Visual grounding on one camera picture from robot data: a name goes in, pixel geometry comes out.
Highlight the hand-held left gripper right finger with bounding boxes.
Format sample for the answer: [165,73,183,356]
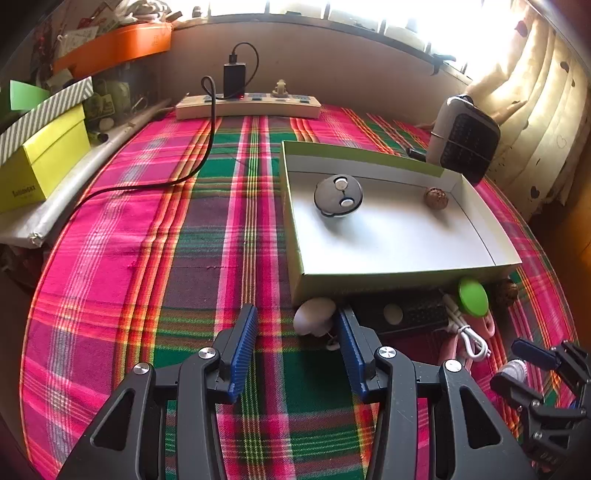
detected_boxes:
[336,307,539,480]

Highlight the window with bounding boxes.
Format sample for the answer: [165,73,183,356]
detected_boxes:
[203,0,476,70]

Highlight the white wrapped long roll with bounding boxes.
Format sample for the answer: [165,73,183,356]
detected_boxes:
[0,97,174,250]

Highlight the white USB cable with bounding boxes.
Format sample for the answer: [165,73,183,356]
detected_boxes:
[441,293,492,358]

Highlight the cream heart-print curtain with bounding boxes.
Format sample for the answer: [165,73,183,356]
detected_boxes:
[464,0,591,222]

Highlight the white cardboard tray box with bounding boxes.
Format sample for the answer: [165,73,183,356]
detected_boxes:
[280,140,523,309]

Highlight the pink green plaid tablecloth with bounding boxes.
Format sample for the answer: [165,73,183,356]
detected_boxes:
[21,104,578,480]

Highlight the black rectangular device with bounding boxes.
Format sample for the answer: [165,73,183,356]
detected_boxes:
[358,291,451,333]

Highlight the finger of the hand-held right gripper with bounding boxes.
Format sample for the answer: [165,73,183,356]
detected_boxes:
[490,371,591,430]
[512,338,591,402]

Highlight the striped box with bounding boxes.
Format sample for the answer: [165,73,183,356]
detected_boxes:
[0,76,94,164]

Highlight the black round disc device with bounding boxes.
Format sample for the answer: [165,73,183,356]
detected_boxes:
[314,174,365,217]

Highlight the green-lidded clear container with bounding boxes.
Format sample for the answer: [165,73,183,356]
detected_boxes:
[457,278,489,317]

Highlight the yellow-green cardboard box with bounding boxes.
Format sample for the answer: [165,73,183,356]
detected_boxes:
[0,105,92,214]

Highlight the pink plastic hook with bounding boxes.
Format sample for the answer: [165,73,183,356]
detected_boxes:
[436,330,474,372]

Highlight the green printed jar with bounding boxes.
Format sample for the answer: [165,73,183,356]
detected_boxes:
[90,78,130,132]

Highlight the beige power strip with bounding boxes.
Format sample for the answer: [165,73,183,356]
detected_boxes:
[174,92,321,121]

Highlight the white black space heater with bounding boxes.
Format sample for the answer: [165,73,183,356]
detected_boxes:
[425,93,502,188]

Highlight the black charging cable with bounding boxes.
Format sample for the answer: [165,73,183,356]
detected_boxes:
[48,42,259,227]

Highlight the white mushroom-shaped gadget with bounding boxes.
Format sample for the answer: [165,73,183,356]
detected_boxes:
[294,296,341,350]

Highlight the red flower branches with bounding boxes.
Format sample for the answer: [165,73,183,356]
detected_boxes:
[28,18,65,75]

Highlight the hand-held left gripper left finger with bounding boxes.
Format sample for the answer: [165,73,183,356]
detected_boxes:
[58,304,258,480]

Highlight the black charger adapter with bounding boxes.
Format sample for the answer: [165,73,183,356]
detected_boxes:
[223,64,245,100]

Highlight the orange box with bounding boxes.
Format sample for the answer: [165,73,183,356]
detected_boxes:
[52,23,174,79]

